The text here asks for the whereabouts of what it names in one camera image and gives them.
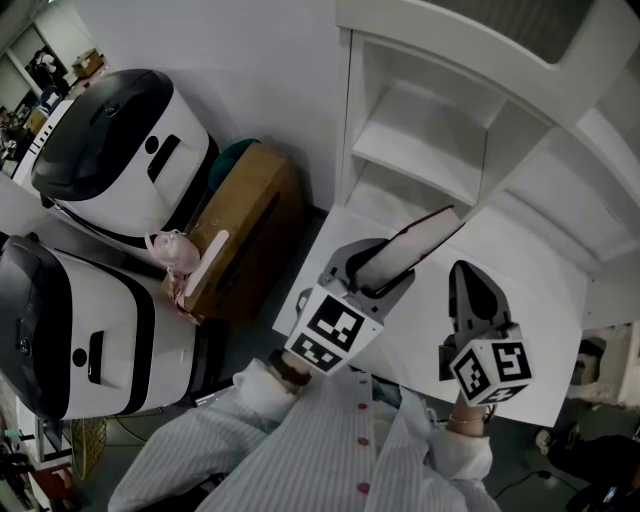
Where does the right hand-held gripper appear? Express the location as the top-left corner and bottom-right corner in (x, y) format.
(438, 260), (534, 406)

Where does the yellow wire basket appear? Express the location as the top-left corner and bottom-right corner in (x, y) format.
(69, 417), (109, 476)

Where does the dark brown wrist watch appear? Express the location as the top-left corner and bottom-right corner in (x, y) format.
(267, 349), (312, 387)

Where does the white desk with shelf hutch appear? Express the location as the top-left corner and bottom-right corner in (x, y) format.
(272, 0), (640, 429)

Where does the person's right forearm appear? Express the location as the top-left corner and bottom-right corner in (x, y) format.
(427, 399), (494, 481)

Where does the person's left forearm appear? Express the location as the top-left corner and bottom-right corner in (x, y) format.
(233, 349), (314, 426)

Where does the black cable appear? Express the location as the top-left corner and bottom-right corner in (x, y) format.
(492, 469), (551, 499)

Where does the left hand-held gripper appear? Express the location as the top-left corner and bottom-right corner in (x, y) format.
(283, 238), (416, 376)

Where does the white carved dressing table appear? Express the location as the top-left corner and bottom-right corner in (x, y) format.
(567, 322), (640, 409)

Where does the person's striped white shirt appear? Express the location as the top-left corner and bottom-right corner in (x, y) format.
(107, 364), (501, 512)

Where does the dark green round cushion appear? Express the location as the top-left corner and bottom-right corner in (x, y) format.
(208, 138), (261, 189)

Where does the white and black robot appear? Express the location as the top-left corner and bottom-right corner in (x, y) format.
(30, 68), (221, 251)
(0, 234), (231, 421)

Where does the dark red hardcover book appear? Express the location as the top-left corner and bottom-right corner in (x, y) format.
(355, 204), (466, 297)

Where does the white frosted glass cabinet door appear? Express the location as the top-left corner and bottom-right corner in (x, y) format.
(335, 0), (626, 86)

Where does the pale pink flat stick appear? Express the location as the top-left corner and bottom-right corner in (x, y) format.
(184, 229), (230, 294)

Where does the white shelf compartment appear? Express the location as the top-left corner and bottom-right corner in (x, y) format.
(344, 29), (506, 206)

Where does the small brown cardboard box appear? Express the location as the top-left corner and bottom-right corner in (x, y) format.
(72, 49), (105, 79)

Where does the pink cloth bundle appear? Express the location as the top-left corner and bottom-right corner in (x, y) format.
(144, 228), (201, 314)

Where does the white side table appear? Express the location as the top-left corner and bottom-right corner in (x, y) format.
(10, 98), (76, 184)

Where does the large brown cardboard box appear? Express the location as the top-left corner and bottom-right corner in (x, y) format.
(160, 142), (306, 326)

